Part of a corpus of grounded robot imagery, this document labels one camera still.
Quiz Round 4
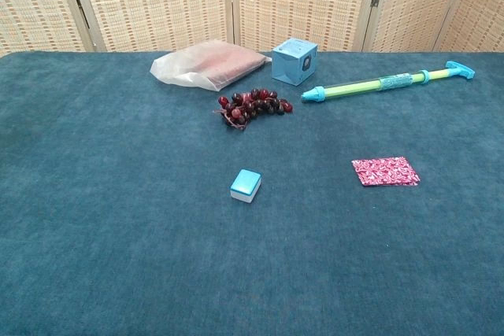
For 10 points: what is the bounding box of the red patterned cloth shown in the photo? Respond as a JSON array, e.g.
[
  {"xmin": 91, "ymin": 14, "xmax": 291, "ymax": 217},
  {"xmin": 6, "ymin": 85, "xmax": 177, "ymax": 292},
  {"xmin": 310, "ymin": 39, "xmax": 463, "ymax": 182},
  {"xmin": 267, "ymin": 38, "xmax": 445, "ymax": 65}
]
[{"xmin": 351, "ymin": 157, "xmax": 421, "ymax": 188}]

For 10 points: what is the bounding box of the small blue white tile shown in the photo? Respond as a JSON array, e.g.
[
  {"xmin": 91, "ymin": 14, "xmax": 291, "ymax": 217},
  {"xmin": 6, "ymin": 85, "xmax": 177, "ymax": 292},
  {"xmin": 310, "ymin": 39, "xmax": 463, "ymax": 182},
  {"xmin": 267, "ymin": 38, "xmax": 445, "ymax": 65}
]
[{"xmin": 229, "ymin": 168, "xmax": 262, "ymax": 204}]

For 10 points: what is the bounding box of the dark red grape bunch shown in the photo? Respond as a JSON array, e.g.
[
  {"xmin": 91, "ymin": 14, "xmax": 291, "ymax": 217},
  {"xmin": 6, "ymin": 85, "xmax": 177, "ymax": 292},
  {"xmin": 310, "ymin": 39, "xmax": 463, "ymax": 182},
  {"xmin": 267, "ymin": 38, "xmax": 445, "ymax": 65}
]
[{"xmin": 213, "ymin": 88, "xmax": 295, "ymax": 131}]

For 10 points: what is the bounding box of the clear bag with pink cloth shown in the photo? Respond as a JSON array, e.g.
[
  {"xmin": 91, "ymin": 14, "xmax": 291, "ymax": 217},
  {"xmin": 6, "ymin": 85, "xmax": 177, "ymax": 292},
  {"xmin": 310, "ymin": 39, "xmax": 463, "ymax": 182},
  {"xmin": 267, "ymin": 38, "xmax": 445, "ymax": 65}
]
[{"xmin": 149, "ymin": 39, "xmax": 272, "ymax": 92}]

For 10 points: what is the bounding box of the light blue cube box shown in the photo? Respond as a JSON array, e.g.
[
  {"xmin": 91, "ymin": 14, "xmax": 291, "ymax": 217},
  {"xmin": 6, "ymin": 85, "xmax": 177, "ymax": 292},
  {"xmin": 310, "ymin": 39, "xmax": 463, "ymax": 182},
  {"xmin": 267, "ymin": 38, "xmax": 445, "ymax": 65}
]
[{"xmin": 271, "ymin": 37, "xmax": 318, "ymax": 87}]

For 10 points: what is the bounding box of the green blue water squirter toy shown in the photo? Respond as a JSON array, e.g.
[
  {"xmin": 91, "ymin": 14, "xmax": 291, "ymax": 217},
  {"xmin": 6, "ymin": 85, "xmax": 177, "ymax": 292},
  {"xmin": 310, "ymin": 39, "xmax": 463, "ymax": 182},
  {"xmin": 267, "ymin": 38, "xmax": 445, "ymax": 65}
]
[{"xmin": 301, "ymin": 60, "xmax": 476, "ymax": 104}]

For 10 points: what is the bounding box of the blue felt table cover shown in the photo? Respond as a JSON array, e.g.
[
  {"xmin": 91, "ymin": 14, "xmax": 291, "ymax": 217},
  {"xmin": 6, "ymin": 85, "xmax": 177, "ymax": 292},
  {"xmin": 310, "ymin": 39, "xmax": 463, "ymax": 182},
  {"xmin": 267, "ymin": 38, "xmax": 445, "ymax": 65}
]
[{"xmin": 0, "ymin": 50, "xmax": 504, "ymax": 336}]

